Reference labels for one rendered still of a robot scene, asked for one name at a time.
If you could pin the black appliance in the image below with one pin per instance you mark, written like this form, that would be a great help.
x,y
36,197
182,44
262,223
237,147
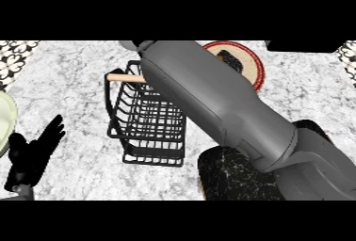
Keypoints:
x,y
302,45

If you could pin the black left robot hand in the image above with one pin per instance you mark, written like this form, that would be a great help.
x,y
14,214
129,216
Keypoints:
x,y
35,153

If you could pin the round beige red-rimmed placemat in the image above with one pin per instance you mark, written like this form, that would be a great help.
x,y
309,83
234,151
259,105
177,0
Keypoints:
x,y
252,67

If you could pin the pale green plate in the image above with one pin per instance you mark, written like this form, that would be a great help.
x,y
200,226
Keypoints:
x,y
5,122

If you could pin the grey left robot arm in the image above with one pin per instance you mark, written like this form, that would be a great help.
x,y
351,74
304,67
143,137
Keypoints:
x,y
24,193

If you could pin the dark purple eggplant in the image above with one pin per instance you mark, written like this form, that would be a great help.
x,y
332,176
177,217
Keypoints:
x,y
233,61

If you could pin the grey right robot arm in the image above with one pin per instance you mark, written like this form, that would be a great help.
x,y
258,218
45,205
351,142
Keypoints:
x,y
218,100

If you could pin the black speckled tray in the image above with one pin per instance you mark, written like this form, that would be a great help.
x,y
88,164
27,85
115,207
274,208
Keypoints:
x,y
233,175

